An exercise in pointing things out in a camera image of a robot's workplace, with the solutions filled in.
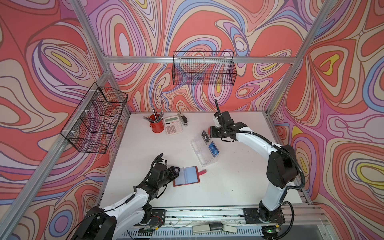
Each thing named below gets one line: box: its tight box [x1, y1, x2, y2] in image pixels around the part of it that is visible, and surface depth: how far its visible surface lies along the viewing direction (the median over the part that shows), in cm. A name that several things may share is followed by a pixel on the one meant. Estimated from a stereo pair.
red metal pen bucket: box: [149, 114, 165, 134], surface depth 109 cm
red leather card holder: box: [172, 165, 207, 187], surface depth 88 cm
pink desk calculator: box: [163, 115, 183, 136], surface depth 110 cm
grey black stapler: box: [177, 112, 189, 127], surface depth 113 cm
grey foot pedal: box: [192, 222, 237, 234], surface depth 69 cm
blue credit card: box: [208, 141, 220, 156], surface depth 90 cm
